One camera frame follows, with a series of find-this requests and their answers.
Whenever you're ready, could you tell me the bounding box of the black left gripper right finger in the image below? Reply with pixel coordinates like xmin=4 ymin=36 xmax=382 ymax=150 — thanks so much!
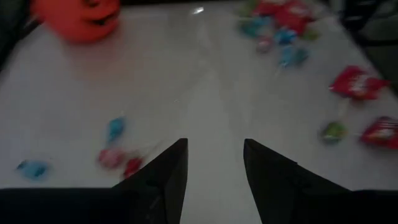
xmin=243 ymin=138 xmax=351 ymax=224

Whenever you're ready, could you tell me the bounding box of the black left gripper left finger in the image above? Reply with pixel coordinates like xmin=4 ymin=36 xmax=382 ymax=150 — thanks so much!
xmin=113 ymin=138 xmax=189 ymax=224

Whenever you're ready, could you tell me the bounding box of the red lollipop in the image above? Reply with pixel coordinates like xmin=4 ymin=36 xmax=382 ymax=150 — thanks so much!
xmin=123 ymin=157 xmax=146 ymax=180

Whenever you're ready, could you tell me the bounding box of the pink lollipop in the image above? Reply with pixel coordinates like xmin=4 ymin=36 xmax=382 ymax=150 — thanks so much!
xmin=256 ymin=35 xmax=274 ymax=54
xmin=96 ymin=148 xmax=127 ymax=169

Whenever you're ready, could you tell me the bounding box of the blue lollipop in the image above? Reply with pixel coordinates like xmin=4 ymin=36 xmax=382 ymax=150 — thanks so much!
xmin=105 ymin=116 xmax=127 ymax=142
xmin=15 ymin=159 xmax=52 ymax=181
xmin=278 ymin=45 xmax=296 ymax=68
xmin=273 ymin=27 xmax=298 ymax=44

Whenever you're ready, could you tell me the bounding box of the green lollipop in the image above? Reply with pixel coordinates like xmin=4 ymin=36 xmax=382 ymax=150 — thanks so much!
xmin=238 ymin=1 xmax=259 ymax=18
xmin=300 ymin=27 xmax=321 ymax=41
xmin=319 ymin=102 xmax=349 ymax=146

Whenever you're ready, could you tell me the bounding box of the teal lollipop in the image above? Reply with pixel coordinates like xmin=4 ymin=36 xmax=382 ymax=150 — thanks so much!
xmin=239 ymin=17 xmax=273 ymax=38
xmin=294 ymin=46 xmax=310 ymax=65

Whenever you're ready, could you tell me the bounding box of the orange pumpkin face bucket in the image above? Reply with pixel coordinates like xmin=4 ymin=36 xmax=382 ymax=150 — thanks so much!
xmin=30 ymin=0 xmax=122 ymax=44

